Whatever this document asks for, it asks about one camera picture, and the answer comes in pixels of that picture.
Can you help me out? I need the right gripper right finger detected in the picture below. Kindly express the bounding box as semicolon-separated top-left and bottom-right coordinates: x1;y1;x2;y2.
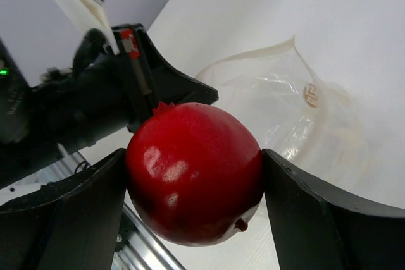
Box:
263;149;404;269

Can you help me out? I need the clear zip top bag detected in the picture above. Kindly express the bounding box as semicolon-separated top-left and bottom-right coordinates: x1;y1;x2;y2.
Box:
197;39;371;192

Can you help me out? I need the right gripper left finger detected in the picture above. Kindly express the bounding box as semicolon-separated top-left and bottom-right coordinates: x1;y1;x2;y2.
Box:
1;148;126;269

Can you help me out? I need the aluminium mounting rail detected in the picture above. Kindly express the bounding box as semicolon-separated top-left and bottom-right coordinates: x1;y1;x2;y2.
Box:
111;204;185;270

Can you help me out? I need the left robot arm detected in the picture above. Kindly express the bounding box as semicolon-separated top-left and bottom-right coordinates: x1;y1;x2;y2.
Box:
1;23;218;187

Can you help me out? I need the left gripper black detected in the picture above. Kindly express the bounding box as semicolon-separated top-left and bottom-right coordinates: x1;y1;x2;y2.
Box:
31;23;218;153

